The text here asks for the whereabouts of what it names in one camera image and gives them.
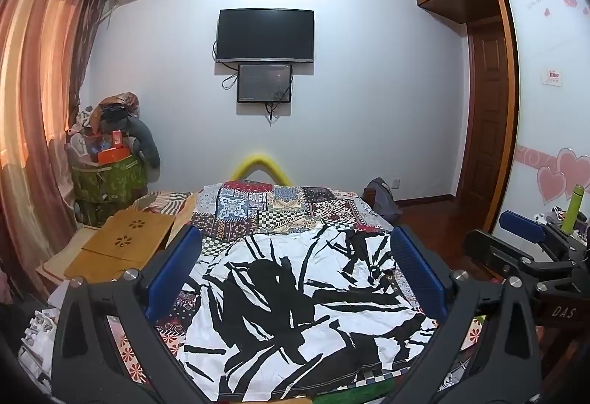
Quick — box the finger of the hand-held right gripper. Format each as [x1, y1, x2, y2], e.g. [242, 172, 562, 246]
[500, 210, 554, 249]
[463, 229, 533, 282]

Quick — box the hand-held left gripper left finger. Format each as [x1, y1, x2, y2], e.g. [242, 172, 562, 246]
[51, 224, 204, 404]

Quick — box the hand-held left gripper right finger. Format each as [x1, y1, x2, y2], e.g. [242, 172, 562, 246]
[387, 226, 542, 404]

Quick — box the black and white patterned garment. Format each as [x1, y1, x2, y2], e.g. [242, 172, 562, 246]
[177, 226, 438, 402]

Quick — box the pile of clothes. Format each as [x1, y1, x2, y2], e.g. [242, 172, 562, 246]
[78, 93, 139, 132]

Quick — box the green bottle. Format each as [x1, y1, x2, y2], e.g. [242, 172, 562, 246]
[561, 185, 585, 233]

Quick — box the bamboo lap table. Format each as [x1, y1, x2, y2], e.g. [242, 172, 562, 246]
[65, 209, 178, 280]

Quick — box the striped cloth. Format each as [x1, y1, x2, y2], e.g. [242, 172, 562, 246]
[129, 191, 192, 215]

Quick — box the grey backpack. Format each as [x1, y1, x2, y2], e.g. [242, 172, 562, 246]
[364, 177, 403, 224]

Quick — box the green fabric storage box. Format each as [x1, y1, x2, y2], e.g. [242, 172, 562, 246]
[71, 155, 148, 225]

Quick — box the white heart-print wardrobe door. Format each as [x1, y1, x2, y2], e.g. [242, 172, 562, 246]
[491, 0, 590, 239]

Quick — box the brown wooden door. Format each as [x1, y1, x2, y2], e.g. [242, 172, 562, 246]
[465, 19, 510, 232]

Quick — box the patchwork printed bedsheet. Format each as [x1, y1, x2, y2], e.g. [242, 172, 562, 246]
[18, 180, 489, 404]

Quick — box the light wooden board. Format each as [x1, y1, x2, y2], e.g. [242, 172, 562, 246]
[41, 224, 95, 281]

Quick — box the grey plush pillow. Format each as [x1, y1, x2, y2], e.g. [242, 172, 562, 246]
[124, 115, 161, 169]

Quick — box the orange box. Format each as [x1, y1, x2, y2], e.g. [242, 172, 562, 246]
[97, 146, 131, 164]

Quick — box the yellow foam noodle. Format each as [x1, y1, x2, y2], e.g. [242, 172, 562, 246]
[230, 152, 291, 186]

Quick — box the white printed plastic bag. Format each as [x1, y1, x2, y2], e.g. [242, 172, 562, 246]
[18, 307, 60, 386]

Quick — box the brown striped curtain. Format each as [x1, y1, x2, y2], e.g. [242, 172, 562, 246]
[0, 0, 114, 298]

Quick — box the black monitor cable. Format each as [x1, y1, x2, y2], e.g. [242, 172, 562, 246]
[263, 102, 283, 126]

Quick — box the small black wall monitor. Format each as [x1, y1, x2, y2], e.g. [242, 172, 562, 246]
[237, 63, 293, 104]

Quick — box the wall-mounted black television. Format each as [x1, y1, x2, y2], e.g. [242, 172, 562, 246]
[216, 8, 315, 63]

